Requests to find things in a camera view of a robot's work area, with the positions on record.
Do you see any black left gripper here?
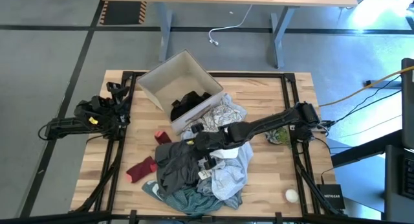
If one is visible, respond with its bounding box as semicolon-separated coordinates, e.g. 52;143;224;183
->
74;82;131;124

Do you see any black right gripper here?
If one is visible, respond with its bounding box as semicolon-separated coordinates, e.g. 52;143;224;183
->
190;122;229;170

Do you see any dark grey garment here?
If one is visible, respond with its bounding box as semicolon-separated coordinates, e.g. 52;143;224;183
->
154;140;208;196

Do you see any white patterned garment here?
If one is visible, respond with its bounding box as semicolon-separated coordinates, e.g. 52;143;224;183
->
180;93;248;141

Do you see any light blue shirt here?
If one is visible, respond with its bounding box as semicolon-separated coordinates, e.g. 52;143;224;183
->
196;142;255;210

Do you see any short dark red sock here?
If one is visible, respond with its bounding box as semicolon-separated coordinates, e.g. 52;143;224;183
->
154;129;173;146

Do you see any black garment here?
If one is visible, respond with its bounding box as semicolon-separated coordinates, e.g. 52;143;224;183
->
170;91;212;122

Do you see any long dark red sock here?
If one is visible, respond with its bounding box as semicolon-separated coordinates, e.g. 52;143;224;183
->
125;155;159;184

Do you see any grey open storage box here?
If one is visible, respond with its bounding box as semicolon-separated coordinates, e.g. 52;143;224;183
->
136;49;224;135

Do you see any small potted succulent plant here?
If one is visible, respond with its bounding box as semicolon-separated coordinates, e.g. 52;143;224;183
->
265;126;292;148

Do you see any hazard striped floor mat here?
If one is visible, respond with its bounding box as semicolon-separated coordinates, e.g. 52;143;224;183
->
99;1;148;26

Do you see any white ball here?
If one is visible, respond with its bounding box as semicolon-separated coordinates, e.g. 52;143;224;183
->
285;188;300;204

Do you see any black floor beam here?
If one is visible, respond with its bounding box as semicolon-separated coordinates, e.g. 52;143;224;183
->
329;129;403;168

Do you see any black cabinet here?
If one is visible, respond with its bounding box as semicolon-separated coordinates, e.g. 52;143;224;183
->
382;144;414;223

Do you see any black monitor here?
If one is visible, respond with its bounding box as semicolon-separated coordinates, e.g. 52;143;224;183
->
400;58;414;151

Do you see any white cable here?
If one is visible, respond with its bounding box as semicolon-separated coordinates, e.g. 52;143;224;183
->
208;3;254;47

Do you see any black Netgear network switch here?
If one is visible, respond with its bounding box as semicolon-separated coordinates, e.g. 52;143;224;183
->
316;183;347;210

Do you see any black cable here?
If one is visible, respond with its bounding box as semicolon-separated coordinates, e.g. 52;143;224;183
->
334;75;402;124

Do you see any yellow cable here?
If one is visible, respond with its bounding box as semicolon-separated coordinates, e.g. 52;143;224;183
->
318;65;414;108

